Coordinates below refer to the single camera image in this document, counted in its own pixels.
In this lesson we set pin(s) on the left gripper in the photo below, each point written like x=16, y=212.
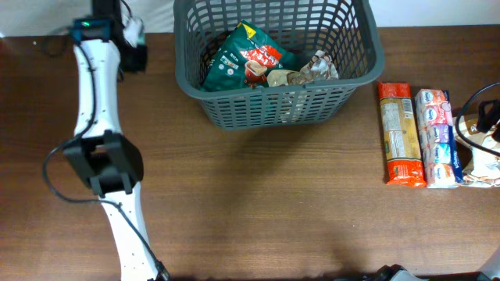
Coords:
x=133, y=57

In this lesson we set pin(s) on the light teal wipes packet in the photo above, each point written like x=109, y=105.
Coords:
x=134, y=33

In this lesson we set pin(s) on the beige brown snack bag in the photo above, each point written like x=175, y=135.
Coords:
x=320, y=67
x=482, y=170

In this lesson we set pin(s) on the orange biscuit package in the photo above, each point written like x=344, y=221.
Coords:
x=401, y=142

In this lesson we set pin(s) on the green Nescafe coffee bag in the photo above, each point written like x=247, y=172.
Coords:
x=245, y=59

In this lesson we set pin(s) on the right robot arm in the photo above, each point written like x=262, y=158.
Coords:
x=488, y=271

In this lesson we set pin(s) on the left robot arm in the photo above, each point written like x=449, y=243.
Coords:
x=107, y=44

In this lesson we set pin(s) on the grey plastic mesh basket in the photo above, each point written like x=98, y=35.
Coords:
x=345, y=29

